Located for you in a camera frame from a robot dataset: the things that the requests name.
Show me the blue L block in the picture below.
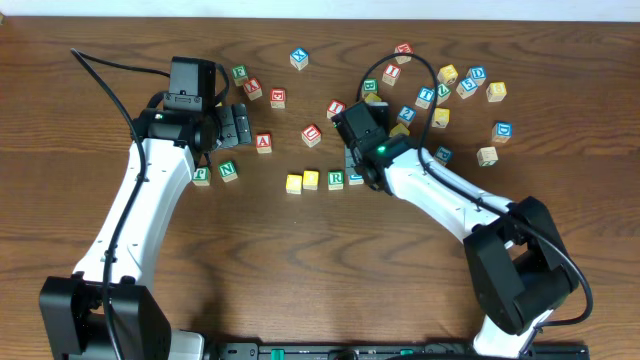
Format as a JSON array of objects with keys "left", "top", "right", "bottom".
[{"left": 349, "top": 174, "right": 364, "bottom": 185}]

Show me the green R block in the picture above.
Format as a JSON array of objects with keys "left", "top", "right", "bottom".
[{"left": 327, "top": 170, "right": 345, "bottom": 191}]

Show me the red Q block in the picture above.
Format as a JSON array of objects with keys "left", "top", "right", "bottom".
[{"left": 270, "top": 88, "right": 286, "bottom": 109}]

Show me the yellow O block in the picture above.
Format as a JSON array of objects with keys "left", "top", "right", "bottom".
[{"left": 302, "top": 170, "right": 319, "bottom": 190}]

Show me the yellow C block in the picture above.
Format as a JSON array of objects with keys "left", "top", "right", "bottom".
[{"left": 285, "top": 174, "right": 303, "bottom": 194}]

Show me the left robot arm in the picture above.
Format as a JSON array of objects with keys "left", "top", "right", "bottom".
[{"left": 39, "top": 102, "right": 251, "bottom": 359}]

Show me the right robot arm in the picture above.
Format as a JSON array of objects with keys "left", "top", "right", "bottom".
[{"left": 345, "top": 135, "right": 588, "bottom": 359}]

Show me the red A block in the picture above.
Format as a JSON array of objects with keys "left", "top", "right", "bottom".
[{"left": 256, "top": 133, "right": 272, "bottom": 154}]

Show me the yellow S block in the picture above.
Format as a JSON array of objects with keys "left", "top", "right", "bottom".
[{"left": 389, "top": 123, "right": 410, "bottom": 137}]

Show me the green N block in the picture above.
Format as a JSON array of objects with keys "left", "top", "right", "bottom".
[{"left": 217, "top": 160, "right": 238, "bottom": 183}]

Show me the red I block centre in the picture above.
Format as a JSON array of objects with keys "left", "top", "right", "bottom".
[{"left": 326, "top": 99, "right": 346, "bottom": 119}]

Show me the red i block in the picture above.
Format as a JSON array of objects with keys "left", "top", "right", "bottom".
[
  {"left": 382, "top": 64, "right": 401, "bottom": 86},
  {"left": 326, "top": 99, "right": 346, "bottom": 119}
]

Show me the red U block centre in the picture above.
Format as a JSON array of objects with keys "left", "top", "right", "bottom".
[{"left": 301, "top": 124, "right": 322, "bottom": 148}]

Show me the red X block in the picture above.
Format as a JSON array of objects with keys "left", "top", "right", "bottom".
[{"left": 243, "top": 77, "right": 263, "bottom": 101}]

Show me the green J block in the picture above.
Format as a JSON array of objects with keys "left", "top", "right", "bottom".
[{"left": 192, "top": 167, "right": 211, "bottom": 186}]

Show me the blue 2 block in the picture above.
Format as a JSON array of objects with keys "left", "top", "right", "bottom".
[{"left": 396, "top": 106, "right": 417, "bottom": 128}]

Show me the yellow block centre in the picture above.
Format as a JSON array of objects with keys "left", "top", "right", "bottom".
[{"left": 364, "top": 93, "right": 382, "bottom": 103}]

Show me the green F block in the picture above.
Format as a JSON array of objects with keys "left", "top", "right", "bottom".
[{"left": 231, "top": 64, "right": 249, "bottom": 87}]

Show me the green B block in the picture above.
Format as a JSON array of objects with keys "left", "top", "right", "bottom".
[{"left": 361, "top": 78, "right": 379, "bottom": 98}]

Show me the blue P block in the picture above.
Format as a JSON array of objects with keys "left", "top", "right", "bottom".
[{"left": 433, "top": 146, "right": 453, "bottom": 166}]

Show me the blue T block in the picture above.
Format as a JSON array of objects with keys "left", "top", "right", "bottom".
[{"left": 415, "top": 87, "right": 435, "bottom": 109}]

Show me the red I block upper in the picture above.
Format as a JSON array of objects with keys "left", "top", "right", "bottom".
[{"left": 382, "top": 64, "right": 401, "bottom": 86}]

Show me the green Z block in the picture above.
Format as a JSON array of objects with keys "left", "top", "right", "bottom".
[{"left": 436, "top": 83, "right": 451, "bottom": 105}]

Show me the blue X block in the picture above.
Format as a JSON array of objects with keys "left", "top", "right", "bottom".
[{"left": 289, "top": 48, "right": 309, "bottom": 71}]

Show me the yellow block upper right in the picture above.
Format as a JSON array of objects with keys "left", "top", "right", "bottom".
[{"left": 437, "top": 64, "right": 459, "bottom": 86}]

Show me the plain L block green 7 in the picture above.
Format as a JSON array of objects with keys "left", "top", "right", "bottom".
[{"left": 476, "top": 146, "right": 499, "bottom": 167}]

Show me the red M block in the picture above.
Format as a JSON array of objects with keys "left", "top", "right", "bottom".
[{"left": 394, "top": 43, "right": 414, "bottom": 65}]

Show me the blue 5 block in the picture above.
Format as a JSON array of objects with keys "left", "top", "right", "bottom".
[{"left": 456, "top": 77, "right": 478, "bottom": 99}]

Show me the blue D block lower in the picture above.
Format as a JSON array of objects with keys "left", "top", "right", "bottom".
[{"left": 491, "top": 121, "right": 513, "bottom": 144}]

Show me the blue d block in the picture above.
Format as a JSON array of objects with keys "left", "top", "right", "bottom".
[
  {"left": 491, "top": 121, "right": 513, "bottom": 144},
  {"left": 466, "top": 66, "right": 487, "bottom": 86}
]

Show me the blue D block upper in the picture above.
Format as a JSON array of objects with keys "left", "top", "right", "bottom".
[{"left": 466, "top": 66, "right": 487, "bottom": 86}]

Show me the yellow B block far right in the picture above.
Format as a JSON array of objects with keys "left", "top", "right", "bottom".
[{"left": 486, "top": 82, "right": 507, "bottom": 103}]

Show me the right black cable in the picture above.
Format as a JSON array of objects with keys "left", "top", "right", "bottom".
[{"left": 354, "top": 51, "right": 595, "bottom": 359}]

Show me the black cable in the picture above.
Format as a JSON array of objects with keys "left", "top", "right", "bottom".
[
  {"left": 69, "top": 47, "right": 174, "bottom": 360},
  {"left": 354, "top": 51, "right": 595, "bottom": 359}
]

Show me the left black cable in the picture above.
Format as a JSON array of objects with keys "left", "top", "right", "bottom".
[{"left": 69, "top": 47, "right": 174, "bottom": 360}]

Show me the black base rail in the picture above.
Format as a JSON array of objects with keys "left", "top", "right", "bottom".
[{"left": 204, "top": 342, "right": 590, "bottom": 360}]

